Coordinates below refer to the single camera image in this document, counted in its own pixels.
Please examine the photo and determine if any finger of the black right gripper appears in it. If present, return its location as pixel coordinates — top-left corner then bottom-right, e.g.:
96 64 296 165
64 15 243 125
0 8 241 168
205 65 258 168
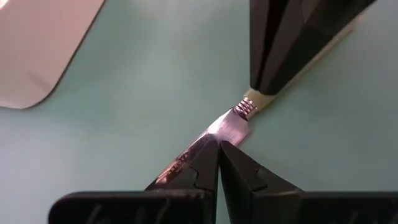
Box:
263 0 377 96
249 0 290 91

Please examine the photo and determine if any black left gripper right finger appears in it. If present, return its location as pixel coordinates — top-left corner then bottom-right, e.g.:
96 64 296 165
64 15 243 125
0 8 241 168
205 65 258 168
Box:
220 141 398 224

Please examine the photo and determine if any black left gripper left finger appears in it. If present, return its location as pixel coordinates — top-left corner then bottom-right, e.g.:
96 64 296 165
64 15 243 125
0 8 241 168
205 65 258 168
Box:
48 139 220 224

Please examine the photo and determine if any grey-handled table knife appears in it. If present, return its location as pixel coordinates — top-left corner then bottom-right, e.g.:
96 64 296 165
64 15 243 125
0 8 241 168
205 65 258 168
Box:
153 12 365 187

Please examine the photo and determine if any green table mat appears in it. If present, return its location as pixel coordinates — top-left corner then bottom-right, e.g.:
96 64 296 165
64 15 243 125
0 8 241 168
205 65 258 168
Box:
0 0 398 224

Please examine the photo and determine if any white plastic bin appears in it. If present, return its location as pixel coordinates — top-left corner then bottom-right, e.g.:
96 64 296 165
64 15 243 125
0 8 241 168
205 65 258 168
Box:
0 0 105 110

